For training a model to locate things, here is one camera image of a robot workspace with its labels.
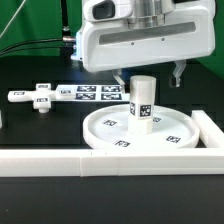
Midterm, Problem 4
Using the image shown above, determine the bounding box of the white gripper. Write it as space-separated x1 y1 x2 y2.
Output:
80 0 216 93

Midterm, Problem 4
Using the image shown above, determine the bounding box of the white round table top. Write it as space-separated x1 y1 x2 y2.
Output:
83 104 199 151

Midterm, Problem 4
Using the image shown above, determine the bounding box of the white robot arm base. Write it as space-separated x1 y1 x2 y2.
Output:
71 30 82 61

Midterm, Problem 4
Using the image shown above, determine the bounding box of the white marker sheet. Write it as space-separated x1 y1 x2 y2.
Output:
55 85 130 102

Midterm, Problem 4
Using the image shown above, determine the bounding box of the white cross-shaped table base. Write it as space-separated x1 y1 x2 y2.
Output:
7 82 76 114

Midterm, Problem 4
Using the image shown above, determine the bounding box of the white front fence rail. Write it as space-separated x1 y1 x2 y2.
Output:
0 148 224 177

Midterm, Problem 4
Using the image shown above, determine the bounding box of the white fence rail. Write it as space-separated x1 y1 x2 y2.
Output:
191 110 224 149
0 148 224 177

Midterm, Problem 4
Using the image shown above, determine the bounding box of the black cable bundle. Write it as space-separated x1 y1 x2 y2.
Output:
0 37 76 58

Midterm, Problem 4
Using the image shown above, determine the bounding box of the white right fence rail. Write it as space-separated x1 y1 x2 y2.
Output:
191 110 224 149

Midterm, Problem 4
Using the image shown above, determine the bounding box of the grey thin cable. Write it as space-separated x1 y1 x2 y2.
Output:
0 0 28 39

